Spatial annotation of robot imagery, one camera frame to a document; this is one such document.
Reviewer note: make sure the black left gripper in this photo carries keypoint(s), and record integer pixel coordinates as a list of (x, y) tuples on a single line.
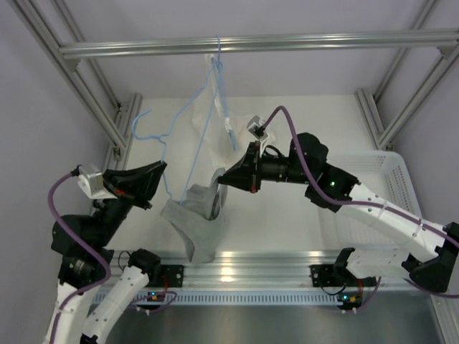
[(135, 186)]

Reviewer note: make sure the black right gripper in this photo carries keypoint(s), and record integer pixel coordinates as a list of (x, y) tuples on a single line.
[(244, 175)]

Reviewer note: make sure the light blue wire hanger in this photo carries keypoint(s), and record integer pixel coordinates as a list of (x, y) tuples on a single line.
[(171, 135)]

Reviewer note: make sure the grey tank top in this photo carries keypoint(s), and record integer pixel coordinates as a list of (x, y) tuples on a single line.
[(199, 219)]

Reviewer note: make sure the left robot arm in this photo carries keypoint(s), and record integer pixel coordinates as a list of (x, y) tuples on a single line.
[(82, 242)]

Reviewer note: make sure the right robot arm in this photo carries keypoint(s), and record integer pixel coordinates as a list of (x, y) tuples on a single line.
[(425, 252)]

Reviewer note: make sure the light blue hanger with garment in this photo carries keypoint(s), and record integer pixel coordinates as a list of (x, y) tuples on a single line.
[(219, 76)]

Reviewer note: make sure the white hanging garment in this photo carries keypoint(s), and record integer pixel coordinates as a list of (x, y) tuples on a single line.
[(208, 118)]

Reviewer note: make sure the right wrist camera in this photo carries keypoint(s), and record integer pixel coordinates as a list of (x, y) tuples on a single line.
[(264, 136)]

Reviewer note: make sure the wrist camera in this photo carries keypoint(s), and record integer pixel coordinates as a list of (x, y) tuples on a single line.
[(90, 181), (264, 136)]

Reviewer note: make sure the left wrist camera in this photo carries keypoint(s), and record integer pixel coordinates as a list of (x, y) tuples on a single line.
[(90, 181)]

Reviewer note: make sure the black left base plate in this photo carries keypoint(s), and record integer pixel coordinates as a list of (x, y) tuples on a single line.
[(171, 276)]

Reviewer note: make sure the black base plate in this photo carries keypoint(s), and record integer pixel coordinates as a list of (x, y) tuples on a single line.
[(171, 276), (333, 282)]

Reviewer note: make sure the white slotted cable duct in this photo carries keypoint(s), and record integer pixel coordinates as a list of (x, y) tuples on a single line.
[(188, 298)]

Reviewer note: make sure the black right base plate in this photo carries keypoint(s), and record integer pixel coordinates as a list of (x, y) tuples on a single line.
[(333, 282)]

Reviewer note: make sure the aluminium frame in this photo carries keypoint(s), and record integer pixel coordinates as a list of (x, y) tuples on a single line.
[(63, 54)]

